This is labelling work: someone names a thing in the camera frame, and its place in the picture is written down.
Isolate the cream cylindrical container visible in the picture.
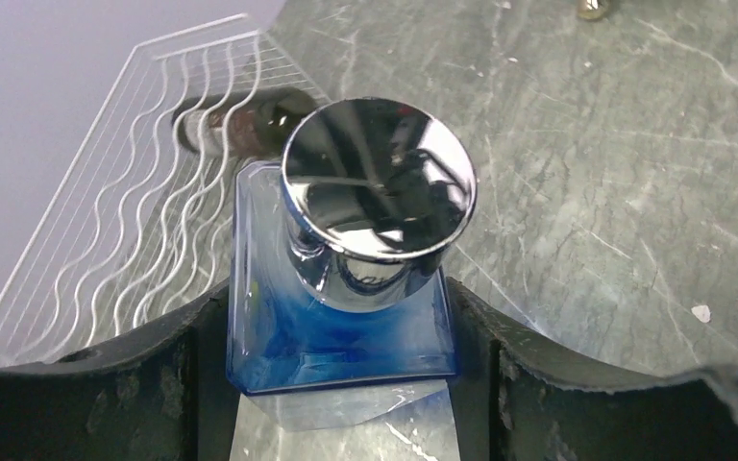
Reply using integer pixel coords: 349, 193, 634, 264
576, 0, 612, 21

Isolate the blue vodka bottle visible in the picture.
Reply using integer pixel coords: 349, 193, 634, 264
226, 97, 478, 430

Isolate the dark bottle silver cap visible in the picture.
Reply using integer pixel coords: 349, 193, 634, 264
171, 86, 318, 159

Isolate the white wire wine rack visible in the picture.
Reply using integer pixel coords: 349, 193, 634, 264
0, 13, 327, 368

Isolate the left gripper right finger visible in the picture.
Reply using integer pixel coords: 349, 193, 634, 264
448, 279, 738, 460

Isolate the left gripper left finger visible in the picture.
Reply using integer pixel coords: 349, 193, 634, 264
0, 283, 233, 460

